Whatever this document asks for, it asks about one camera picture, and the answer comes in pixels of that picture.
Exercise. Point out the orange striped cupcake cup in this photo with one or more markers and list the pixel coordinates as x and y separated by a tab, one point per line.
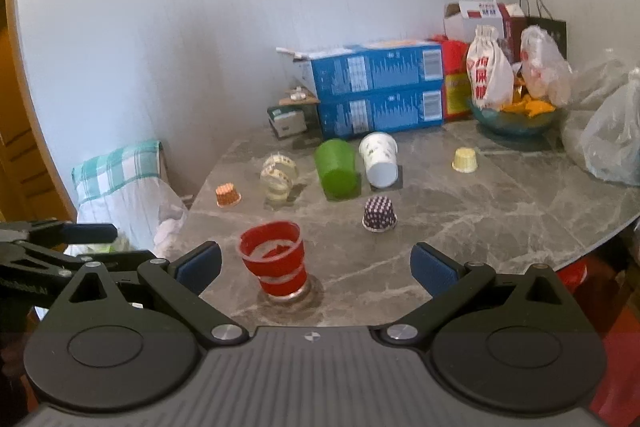
227	196

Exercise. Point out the clear cup with yellow pattern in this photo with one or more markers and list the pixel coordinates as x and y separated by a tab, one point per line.
277	172

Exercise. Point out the red striped plastic cup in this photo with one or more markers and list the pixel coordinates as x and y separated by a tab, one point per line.
280	267

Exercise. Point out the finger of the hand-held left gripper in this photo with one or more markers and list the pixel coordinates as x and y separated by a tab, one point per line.
35	258
87	233

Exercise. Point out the wooden door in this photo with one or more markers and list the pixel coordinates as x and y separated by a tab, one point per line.
20	132

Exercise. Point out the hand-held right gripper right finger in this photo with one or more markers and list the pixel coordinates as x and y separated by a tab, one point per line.
432	272

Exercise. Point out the brown cardboard piece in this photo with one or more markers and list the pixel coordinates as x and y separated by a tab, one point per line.
310	99

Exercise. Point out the red snack packet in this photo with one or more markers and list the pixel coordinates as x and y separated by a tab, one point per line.
455	57

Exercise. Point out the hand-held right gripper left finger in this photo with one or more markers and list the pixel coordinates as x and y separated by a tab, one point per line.
200	269

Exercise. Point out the small white object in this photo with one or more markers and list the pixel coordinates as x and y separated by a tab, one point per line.
297	95

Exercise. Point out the orange snack packets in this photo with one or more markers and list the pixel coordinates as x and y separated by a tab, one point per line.
530	107

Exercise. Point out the black paper bag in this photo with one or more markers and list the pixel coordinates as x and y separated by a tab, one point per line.
552	32

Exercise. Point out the translucent plastic bag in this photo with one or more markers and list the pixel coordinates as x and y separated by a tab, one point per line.
617	132
595	79

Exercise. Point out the small green white box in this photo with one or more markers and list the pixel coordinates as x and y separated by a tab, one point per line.
287	122

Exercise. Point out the white plastic bag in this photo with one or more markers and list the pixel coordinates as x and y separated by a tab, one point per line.
135	214

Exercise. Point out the white cardboard box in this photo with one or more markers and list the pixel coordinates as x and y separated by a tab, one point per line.
462	27

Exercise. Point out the red stool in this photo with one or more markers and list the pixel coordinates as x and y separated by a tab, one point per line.
615	332

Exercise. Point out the white paper cup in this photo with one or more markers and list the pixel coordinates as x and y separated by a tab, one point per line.
377	157

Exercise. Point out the purple dotted cupcake cup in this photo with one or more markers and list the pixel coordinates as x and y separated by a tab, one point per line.
378	213

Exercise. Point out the pale yellow cupcake cup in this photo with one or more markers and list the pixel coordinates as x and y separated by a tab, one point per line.
464	160

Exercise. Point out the clear plastic bag red print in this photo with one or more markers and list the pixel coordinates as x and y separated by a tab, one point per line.
542	57

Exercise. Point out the blue cardboard box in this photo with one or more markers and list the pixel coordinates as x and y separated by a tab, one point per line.
375	67
380	112

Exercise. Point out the glass bowl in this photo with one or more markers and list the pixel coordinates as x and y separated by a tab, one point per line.
510	122

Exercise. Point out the green checked cloth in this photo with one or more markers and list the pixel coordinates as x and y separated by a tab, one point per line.
120	167

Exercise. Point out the green plastic cup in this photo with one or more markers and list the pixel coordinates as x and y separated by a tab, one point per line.
335	167

